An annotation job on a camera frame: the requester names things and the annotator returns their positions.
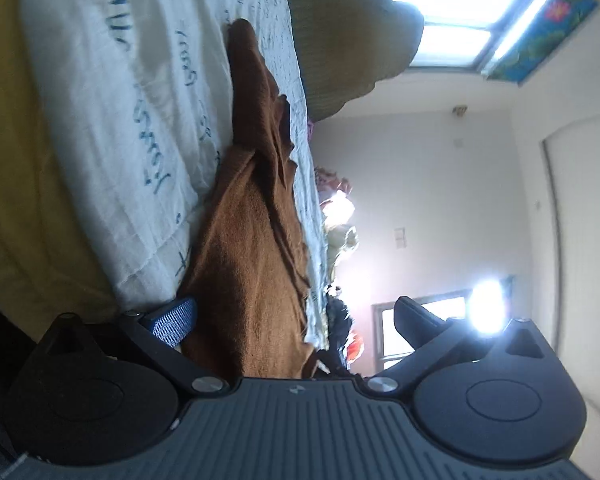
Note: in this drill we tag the brown knit sweater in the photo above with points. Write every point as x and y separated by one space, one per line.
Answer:
250 260

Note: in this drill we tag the pink clothes pile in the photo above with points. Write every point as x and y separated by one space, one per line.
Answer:
332 185

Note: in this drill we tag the yellow mattress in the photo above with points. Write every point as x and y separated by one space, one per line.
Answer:
20 160

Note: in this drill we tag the white script-printed bed sheet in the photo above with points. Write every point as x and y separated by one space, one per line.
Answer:
130 110

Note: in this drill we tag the wall light switch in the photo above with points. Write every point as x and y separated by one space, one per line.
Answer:
400 237

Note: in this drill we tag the orange cloth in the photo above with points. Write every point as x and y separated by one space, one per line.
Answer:
355 346

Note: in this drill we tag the window with dark frame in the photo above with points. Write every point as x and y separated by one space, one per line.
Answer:
387 325

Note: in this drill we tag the white plastic bag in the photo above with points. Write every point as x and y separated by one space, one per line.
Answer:
340 210

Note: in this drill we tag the dark clothes pile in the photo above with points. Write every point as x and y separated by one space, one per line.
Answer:
339 320

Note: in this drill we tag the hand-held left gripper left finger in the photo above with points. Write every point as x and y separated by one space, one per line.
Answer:
172 321

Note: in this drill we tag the pale yellow cloth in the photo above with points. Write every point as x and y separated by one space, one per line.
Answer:
344 250

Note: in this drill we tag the green upholstered headboard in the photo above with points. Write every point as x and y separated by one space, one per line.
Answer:
350 35

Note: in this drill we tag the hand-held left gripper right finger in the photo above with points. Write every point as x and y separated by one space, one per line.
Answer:
414 322

